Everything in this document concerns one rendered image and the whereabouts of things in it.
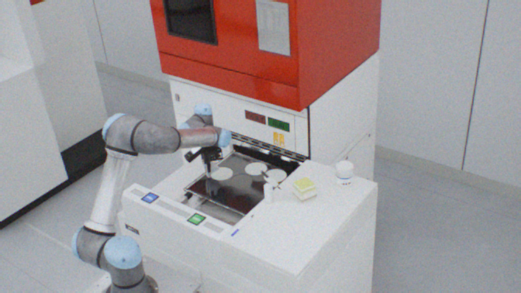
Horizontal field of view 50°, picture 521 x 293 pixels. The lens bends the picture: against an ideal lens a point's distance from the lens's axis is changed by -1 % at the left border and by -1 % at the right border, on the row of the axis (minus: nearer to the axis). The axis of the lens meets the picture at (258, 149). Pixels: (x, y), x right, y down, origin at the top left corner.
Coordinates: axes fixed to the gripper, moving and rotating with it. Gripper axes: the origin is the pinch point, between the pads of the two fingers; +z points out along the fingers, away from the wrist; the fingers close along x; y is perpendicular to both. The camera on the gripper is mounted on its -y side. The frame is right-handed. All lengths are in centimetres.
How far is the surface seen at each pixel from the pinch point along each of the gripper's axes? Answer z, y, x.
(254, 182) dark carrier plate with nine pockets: 1.3, 17.3, -13.6
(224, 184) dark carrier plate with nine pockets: 1.3, 5.0, -8.1
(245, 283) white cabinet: 12, -7, -58
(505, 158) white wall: 63, 198, 10
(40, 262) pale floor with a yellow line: 91, -89, 89
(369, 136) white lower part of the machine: 16, 96, 13
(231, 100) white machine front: -23.9, 21.5, 18.7
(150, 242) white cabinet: 16.1, -32.7, -12.6
